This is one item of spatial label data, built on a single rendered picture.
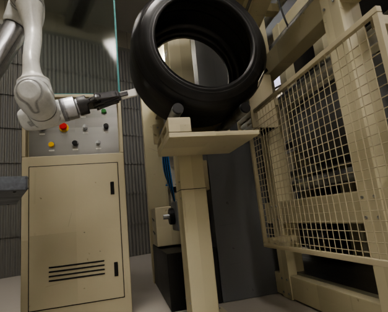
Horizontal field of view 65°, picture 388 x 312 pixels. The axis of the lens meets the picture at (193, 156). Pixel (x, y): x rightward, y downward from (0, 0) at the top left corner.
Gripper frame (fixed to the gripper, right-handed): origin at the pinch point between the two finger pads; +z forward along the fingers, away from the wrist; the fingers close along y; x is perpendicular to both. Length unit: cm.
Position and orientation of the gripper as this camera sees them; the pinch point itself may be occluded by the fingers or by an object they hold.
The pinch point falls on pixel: (127, 94)
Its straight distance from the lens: 130.8
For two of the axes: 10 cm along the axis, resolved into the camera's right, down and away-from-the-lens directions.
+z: 9.1, -3.0, 2.8
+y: -2.3, 2.1, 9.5
